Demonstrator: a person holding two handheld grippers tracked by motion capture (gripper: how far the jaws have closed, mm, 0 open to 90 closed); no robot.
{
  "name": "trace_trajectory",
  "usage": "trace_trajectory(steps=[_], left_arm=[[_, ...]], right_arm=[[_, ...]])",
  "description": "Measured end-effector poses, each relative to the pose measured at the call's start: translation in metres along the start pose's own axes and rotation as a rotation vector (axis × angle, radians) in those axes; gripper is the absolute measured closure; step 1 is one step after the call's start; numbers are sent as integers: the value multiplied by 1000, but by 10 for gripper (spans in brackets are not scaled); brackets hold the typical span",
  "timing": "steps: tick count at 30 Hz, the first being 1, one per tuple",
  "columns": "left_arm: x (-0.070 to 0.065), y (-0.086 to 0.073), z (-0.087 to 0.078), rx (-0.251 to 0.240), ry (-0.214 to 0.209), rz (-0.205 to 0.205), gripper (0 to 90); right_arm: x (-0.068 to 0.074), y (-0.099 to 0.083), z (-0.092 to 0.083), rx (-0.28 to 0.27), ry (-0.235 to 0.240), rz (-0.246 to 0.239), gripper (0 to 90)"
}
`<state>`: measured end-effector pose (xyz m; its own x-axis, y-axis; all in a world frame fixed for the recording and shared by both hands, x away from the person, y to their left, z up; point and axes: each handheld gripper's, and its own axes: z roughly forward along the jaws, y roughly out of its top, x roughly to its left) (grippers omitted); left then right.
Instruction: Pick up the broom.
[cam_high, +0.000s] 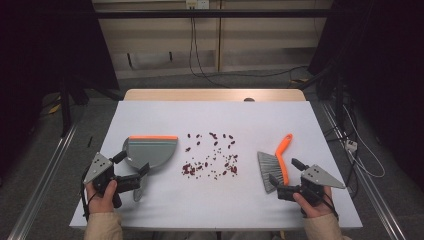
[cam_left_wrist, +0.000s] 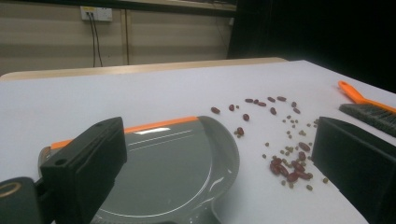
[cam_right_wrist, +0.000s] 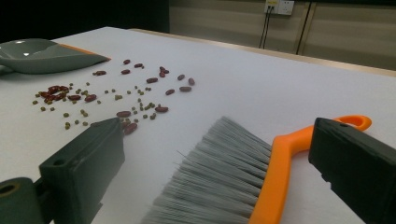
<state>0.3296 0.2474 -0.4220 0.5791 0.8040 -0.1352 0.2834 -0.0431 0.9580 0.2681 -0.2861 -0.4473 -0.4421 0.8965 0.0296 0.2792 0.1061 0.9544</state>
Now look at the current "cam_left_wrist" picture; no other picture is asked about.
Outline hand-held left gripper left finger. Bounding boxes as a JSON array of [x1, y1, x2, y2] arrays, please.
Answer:
[[39, 117, 128, 224]]

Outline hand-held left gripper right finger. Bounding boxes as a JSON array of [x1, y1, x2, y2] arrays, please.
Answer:
[[311, 116, 396, 224]]

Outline orange brush with grey bristles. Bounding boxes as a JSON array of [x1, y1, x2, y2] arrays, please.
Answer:
[[337, 79, 396, 138]]

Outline small green beans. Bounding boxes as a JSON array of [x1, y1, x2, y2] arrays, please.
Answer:
[[233, 105, 330, 191]]

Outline red kidney beans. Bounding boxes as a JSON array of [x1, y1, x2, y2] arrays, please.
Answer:
[[210, 95, 314, 184]]

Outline grey dustpan with orange edge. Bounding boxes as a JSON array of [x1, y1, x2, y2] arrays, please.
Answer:
[[37, 115, 241, 224]]

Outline white table cover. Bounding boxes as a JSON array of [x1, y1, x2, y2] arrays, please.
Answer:
[[0, 60, 396, 224]]

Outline wooden table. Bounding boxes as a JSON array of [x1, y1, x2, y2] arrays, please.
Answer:
[[0, 57, 289, 83]]

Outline black curtain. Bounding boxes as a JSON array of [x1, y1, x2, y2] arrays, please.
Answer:
[[227, 0, 396, 93]]

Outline black cable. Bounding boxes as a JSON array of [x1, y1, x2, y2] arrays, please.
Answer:
[[92, 12, 104, 67], [88, 12, 96, 68]]

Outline thin wall conduit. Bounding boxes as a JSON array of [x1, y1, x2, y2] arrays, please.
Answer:
[[124, 8, 130, 65]]

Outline white wall socket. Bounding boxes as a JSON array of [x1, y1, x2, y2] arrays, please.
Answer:
[[79, 6, 114, 22]]

